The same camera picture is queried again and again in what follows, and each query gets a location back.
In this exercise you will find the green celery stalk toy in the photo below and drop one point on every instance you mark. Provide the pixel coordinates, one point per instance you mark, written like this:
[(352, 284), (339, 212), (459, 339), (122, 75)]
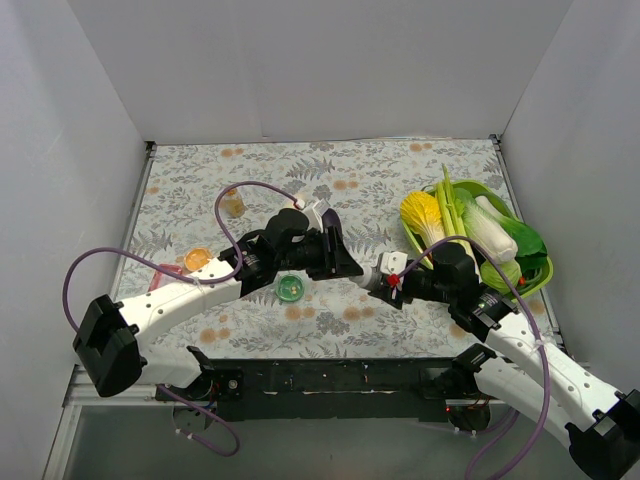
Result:
[(451, 201)]

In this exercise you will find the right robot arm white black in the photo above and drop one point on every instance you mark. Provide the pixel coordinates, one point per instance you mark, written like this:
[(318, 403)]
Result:
[(595, 421)]

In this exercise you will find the floral patterned table mat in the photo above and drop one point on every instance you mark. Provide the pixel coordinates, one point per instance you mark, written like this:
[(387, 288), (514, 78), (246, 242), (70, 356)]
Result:
[(204, 195)]

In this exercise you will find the purple eggplant toy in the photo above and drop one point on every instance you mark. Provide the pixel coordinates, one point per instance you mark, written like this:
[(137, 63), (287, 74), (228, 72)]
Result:
[(330, 219)]

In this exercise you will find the white vitamin B bottle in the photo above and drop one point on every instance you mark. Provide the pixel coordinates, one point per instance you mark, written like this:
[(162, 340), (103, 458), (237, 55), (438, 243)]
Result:
[(371, 279)]

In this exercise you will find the green leafy vegetable toy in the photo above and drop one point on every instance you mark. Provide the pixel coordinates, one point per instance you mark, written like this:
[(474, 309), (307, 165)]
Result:
[(531, 250)]

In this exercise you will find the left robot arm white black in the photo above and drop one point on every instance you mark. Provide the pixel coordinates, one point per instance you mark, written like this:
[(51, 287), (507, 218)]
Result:
[(115, 340)]

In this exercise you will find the pink rectangular pill box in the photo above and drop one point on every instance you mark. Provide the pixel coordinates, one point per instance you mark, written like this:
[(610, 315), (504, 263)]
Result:
[(160, 278)]

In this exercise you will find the yellow napa cabbage toy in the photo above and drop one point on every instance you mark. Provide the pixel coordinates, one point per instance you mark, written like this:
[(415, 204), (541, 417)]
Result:
[(420, 211)]

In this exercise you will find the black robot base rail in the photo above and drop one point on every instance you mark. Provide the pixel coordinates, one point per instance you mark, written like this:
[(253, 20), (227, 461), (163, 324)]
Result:
[(428, 390)]

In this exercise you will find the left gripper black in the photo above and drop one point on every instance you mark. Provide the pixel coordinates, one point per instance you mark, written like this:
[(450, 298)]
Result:
[(330, 252)]

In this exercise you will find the green round pill container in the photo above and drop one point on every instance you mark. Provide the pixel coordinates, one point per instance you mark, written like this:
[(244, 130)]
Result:
[(289, 288)]

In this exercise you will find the green plastic basket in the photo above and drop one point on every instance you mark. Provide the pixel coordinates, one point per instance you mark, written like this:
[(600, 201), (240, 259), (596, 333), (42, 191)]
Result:
[(530, 281)]

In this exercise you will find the orange round pill container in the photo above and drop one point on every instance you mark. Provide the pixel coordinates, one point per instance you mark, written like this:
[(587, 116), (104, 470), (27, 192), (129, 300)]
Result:
[(197, 258)]

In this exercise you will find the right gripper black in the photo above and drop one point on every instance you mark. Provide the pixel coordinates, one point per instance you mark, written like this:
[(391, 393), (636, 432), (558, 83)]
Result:
[(396, 288)]

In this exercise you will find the round green cabbage toy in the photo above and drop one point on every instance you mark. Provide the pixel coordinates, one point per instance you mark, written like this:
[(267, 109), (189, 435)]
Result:
[(491, 277)]

